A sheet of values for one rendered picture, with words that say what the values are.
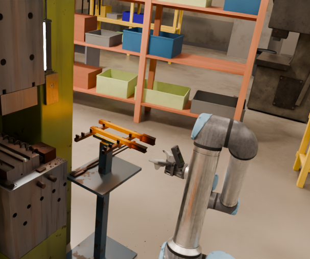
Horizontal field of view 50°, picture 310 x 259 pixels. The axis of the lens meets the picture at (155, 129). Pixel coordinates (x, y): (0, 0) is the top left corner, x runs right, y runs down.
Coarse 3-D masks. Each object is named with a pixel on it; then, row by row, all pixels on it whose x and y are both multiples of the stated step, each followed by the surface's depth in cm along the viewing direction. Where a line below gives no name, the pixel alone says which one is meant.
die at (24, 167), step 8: (8, 144) 180; (16, 144) 181; (0, 152) 172; (8, 152) 171; (24, 152) 174; (8, 160) 166; (16, 160) 167; (24, 160) 166; (32, 160) 171; (0, 168) 161; (8, 168) 162; (16, 168) 163; (24, 168) 168; (32, 168) 173; (8, 176) 160; (16, 176) 165
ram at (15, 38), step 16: (0, 0) 129; (16, 0) 135; (32, 0) 142; (0, 16) 132; (16, 16) 138; (32, 16) 145; (0, 32) 133; (16, 32) 140; (32, 32) 147; (0, 48) 136; (16, 48) 142; (32, 48) 150; (0, 64) 138; (16, 64) 145; (32, 64) 153; (0, 80) 140; (16, 80) 148; (32, 80) 155
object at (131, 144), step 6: (96, 132) 204; (102, 132) 201; (108, 132) 202; (114, 138) 197; (120, 138) 196; (126, 144) 194; (132, 144) 191; (138, 144) 191; (138, 150) 190; (144, 150) 189
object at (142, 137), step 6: (102, 120) 217; (108, 126) 213; (114, 126) 211; (120, 126) 211; (126, 132) 207; (132, 132) 206; (138, 138) 204; (144, 138) 202; (150, 138) 199; (150, 144) 200
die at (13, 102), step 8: (32, 88) 157; (0, 96) 143; (8, 96) 146; (16, 96) 150; (24, 96) 154; (32, 96) 158; (0, 104) 145; (8, 104) 148; (16, 104) 152; (24, 104) 155; (32, 104) 160; (0, 112) 146; (8, 112) 149
